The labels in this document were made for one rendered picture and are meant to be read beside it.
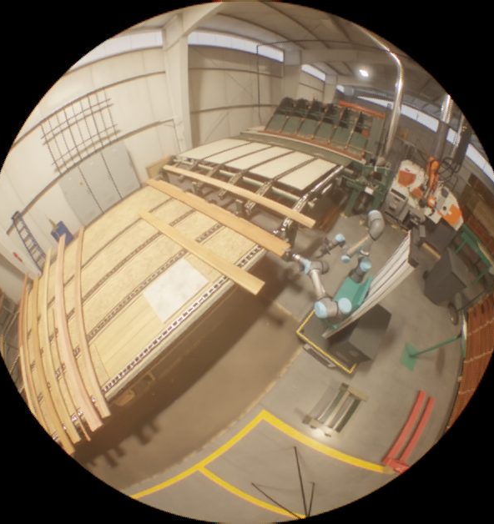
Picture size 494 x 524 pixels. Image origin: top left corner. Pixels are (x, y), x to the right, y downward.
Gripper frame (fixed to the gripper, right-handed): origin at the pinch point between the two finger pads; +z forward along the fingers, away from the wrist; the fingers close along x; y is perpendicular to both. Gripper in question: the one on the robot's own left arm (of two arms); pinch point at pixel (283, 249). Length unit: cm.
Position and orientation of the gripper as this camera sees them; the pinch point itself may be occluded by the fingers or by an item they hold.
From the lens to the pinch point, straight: 188.3
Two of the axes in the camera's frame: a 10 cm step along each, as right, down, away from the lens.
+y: -6.5, 6.2, -4.4
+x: 0.4, 6.0, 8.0
